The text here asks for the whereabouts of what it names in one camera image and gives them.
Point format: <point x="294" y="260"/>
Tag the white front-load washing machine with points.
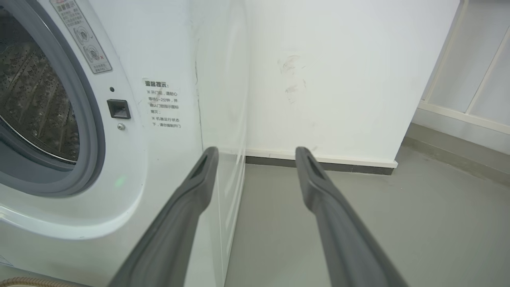
<point x="159" y="167"/>

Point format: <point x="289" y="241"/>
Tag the grey rubber door gasket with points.
<point x="85" y="119"/>

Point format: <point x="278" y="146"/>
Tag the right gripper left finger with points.
<point x="175" y="231"/>

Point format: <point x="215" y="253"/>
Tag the white and black baseboard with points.
<point x="338" y="163"/>

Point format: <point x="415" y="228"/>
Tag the cream perforated laundry basket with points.
<point x="36" y="283"/>

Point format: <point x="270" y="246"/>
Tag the black door latch socket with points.
<point x="118" y="109"/>

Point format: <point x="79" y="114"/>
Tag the grey warning sticker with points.
<point x="83" y="40"/>

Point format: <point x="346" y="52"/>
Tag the printed text notice label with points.
<point x="163" y="103"/>

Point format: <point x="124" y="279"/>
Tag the white framed partition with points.
<point x="466" y="79"/>

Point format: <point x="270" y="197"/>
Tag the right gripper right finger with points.
<point x="342" y="239"/>

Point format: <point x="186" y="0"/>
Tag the perforated steel washer drum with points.
<point x="32" y="99"/>

